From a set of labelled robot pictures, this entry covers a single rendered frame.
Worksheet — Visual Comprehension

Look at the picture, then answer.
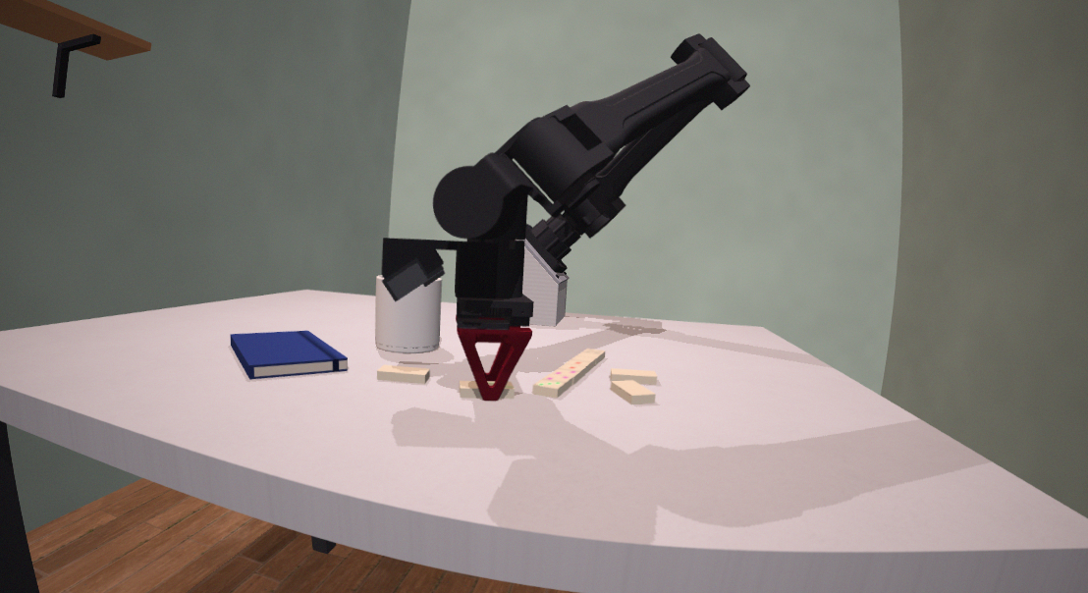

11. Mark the grey mug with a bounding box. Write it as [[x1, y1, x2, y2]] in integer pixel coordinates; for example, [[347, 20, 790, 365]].
[[375, 276, 442, 353]]

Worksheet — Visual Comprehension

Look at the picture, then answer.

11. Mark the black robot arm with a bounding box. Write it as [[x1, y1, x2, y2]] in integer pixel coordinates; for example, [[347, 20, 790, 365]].
[[382, 33, 750, 301]]

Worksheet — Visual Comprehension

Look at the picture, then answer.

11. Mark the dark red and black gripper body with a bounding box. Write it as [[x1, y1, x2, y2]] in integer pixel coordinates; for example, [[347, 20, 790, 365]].
[[457, 239, 533, 330]]

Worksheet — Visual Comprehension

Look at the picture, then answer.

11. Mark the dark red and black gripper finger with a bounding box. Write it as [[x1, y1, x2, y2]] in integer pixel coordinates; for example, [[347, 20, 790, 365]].
[[475, 317, 511, 381], [457, 328, 532, 401]]

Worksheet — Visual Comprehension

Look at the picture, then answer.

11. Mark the blue notebook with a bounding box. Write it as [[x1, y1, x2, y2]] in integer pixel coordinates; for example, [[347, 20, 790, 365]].
[[230, 331, 348, 380]]

